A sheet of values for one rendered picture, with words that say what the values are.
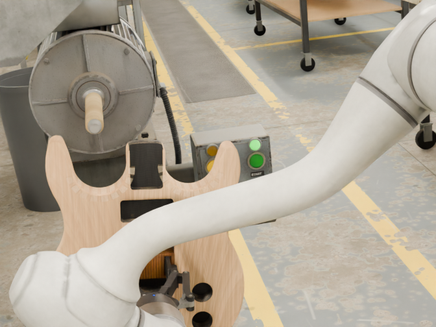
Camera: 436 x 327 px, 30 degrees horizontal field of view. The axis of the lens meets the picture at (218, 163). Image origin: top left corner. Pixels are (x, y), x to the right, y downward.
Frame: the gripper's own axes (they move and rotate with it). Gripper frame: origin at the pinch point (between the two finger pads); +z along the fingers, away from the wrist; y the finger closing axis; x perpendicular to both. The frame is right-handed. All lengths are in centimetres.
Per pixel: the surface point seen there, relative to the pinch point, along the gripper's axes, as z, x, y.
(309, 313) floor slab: 144, -92, 73
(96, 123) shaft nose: 7.4, 24.4, -7.8
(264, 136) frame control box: 29.8, 14.5, 27.0
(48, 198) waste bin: 292, -95, -33
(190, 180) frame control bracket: 39.5, 2.1, 12.6
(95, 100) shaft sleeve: 20.7, 25.2, -7.7
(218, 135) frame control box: 34.1, 13.7, 17.9
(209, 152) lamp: 28.8, 11.7, 15.3
